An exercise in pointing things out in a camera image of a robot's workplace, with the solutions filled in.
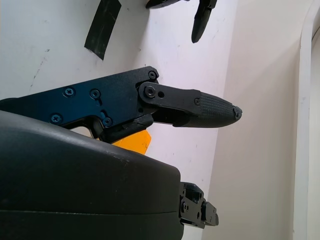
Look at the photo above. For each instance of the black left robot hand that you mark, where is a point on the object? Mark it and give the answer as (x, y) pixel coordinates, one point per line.
(201, 20)

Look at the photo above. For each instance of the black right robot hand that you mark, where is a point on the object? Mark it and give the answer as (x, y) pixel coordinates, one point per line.
(75, 180)

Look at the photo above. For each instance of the yellow wooden block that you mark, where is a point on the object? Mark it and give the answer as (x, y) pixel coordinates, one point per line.
(136, 143)

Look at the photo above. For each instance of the black tape strip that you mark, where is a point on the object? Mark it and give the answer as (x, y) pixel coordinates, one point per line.
(102, 27)

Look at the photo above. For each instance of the white board frame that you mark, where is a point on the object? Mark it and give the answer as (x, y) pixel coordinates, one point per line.
(306, 125)

